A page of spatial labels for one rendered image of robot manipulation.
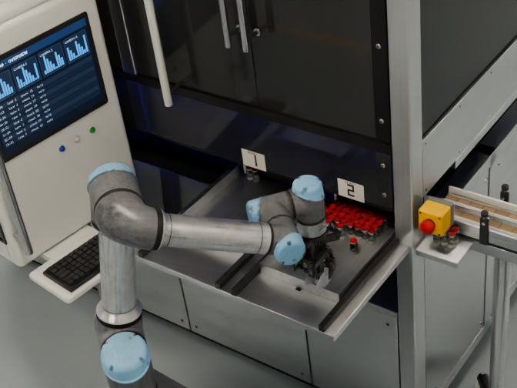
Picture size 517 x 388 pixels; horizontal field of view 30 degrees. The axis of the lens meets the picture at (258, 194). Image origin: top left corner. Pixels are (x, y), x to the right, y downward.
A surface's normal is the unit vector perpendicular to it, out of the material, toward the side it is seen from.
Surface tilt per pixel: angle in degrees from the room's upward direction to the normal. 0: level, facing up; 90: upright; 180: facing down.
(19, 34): 90
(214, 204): 0
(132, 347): 8
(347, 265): 0
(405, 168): 90
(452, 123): 90
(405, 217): 90
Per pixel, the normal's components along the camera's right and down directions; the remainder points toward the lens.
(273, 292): -0.11, -0.80
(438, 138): 0.81, 0.27
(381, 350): -0.58, 0.54
